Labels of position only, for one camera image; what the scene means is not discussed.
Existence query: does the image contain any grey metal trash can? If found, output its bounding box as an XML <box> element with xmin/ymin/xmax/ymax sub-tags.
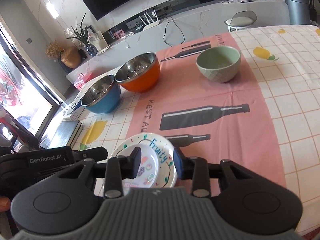
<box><xmin>285</xmin><ymin>0</ymin><xmax>310</xmax><ymax>25</ymax></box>

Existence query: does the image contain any pink bottle print runner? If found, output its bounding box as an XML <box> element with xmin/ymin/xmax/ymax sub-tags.
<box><xmin>126</xmin><ymin>32</ymin><xmax>287</xmax><ymax>198</ymax></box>

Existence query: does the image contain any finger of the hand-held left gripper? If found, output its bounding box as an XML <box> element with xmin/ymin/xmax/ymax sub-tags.
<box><xmin>72</xmin><ymin>147</ymin><xmax>109</xmax><ymax>163</ymax></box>

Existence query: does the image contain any small white plate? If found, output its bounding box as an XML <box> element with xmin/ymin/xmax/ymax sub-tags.
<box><xmin>110</xmin><ymin>144</ymin><xmax>159</xmax><ymax>188</ymax></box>

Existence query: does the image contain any person's left hand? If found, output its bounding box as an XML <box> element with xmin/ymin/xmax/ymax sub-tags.
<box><xmin>0</xmin><ymin>197</ymin><xmax>11</xmax><ymax>213</ymax></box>

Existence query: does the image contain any black notebook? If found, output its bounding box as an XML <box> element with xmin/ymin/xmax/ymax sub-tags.
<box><xmin>47</xmin><ymin>120</ymin><xmax>83</xmax><ymax>150</ymax></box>

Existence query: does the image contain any fruit printed white plate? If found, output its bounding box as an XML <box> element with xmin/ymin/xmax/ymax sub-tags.
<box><xmin>104</xmin><ymin>133</ymin><xmax>178</xmax><ymax>197</ymax></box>

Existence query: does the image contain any dried flower bunch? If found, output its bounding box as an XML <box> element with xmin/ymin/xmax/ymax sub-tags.
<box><xmin>46</xmin><ymin>40</ymin><xmax>63</xmax><ymax>59</ymax></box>

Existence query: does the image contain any white stool with grey seat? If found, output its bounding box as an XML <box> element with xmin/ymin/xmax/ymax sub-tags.
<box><xmin>224</xmin><ymin>10</ymin><xmax>257</xmax><ymax>32</ymax></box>

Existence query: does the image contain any black cable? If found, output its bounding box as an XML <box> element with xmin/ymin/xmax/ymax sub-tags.
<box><xmin>164</xmin><ymin>12</ymin><xmax>185</xmax><ymax>48</ymax></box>

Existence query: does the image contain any green leafy plant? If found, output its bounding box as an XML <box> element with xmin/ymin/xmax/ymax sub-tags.
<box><xmin>66</xmin><ymin>12</ymin><xmax>90</xmax><ymax>45</ymax></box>

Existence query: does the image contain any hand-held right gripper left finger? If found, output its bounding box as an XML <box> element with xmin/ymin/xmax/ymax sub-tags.
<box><xmin>54</xmin><ymin>147</ymin><xmax>142</xmax><ymax>198</ymax></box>

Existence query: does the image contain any brown round vase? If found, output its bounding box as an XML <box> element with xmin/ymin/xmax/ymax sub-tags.
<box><xmin>61</xmin><ymin>46</ymin><xmax>82</xmax><ymax>68</ymax></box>

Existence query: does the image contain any blue steel bowl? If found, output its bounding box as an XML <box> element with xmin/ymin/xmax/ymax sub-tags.
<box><xmin>80</xmin><ymin>74</ymin><xmax>121</xmax><ymax>114</ymax></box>

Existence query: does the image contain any white and blue box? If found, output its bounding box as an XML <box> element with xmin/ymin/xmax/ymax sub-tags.
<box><xmin>62</xmin><ymin>94</ymin><xmax>84</xmax><ymax>120</ymax></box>

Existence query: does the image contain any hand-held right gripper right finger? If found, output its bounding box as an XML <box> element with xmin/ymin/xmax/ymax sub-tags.
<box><xmin>173</xmin><ymin>147</ymin><xmax>263</xmax><ymax>198</ymax></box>

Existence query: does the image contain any portrait drawing card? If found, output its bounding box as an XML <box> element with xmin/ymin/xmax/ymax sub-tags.
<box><xmin>89</xmin><ymin>31</ymin><xmax>105</xmax><ymax>50</ymax></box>

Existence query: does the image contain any black metal frame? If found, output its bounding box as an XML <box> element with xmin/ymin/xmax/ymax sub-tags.
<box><xmin>0</xmin><ymin>105</ymin><xmax>42</xmax><ymax>153</ymax></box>

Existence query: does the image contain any green ceramic bowl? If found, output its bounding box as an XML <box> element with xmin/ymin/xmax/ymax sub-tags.
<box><xmin>196</xmin><ymin>46</ymin><xmax>241</xmax><ymax>83</ymax></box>

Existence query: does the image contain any marble television console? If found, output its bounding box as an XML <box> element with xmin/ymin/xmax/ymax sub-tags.
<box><xmin>65</xmin><ymin>0</ymin><xmax>290</xmax><ymax>85</ymax></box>

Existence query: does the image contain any white router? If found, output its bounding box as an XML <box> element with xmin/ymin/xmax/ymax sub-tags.
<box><xmin>139</xmin><ymin>9</ymin><xmax>160</xmax><ymax>32</ymax></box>

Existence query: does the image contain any sliding glass door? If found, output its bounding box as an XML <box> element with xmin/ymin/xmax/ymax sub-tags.
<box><xmin>0</xmin><ymin>12</ymin><xmax>63</xmax><ymax>143</ymax></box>

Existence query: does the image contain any pink plastic case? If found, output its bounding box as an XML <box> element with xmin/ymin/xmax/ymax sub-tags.
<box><xmin>74</xmin><ymin>71</ymin><xmax>94</xmax><ymax>89</ymax></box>

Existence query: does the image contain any orange steel bowl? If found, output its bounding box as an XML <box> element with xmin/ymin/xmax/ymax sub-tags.
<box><xmin>115</xmin><ymin>52</ymin><xmax>160</xmax><ymax>93</ymax></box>

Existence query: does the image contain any blue ceramic vase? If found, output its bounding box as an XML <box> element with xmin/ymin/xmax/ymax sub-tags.
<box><xmin>86</xmin><ymin>44</ymin><xmax>98</xmax><ymax>57</ymax></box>

